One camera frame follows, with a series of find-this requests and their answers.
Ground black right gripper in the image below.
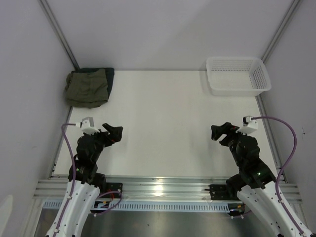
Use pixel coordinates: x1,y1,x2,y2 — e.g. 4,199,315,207
210,122,250,166

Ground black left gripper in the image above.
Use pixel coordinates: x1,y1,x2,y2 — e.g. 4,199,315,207
86,123,122,162

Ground olive green shorts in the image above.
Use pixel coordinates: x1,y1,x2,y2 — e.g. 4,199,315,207
65,69,109,109

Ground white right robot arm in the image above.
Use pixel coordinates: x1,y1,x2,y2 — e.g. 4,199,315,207
211,122,315,237

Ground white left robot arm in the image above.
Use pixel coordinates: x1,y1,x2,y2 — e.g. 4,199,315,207
46,121,123,237

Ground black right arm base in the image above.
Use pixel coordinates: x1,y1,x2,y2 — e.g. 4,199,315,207
204,184,239,201

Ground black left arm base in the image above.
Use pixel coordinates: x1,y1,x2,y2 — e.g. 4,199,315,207
101,182,123,199

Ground dark navy folded shorts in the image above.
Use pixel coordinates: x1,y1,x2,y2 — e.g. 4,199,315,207
71,68,115,97

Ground white plastic basket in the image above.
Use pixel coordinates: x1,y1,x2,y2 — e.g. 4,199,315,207
206,57,272,96

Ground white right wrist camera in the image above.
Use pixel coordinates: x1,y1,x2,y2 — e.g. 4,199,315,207
237,116,258,135

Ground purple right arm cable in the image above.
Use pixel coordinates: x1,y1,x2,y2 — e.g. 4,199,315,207
250,116,308,237

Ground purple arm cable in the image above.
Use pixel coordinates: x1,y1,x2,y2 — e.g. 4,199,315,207
51,122,123,237
250,116,308,237

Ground aluminium mounting rail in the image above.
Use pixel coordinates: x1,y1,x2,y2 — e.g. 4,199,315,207
33,176,302,204

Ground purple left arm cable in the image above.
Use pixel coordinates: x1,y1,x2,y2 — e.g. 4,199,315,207
51,122,123,237

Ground white slotted cable duct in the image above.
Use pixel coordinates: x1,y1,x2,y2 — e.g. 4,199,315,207
43,199,244,213

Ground left aluminium frame post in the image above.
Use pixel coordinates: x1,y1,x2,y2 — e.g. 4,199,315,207
38,0,79,70

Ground aluminium frame post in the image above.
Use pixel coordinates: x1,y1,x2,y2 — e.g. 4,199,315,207
261,0,304,64
38,0,79,70

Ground right aluminium frame post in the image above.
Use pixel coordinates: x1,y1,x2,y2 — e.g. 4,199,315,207
261,0,304,64

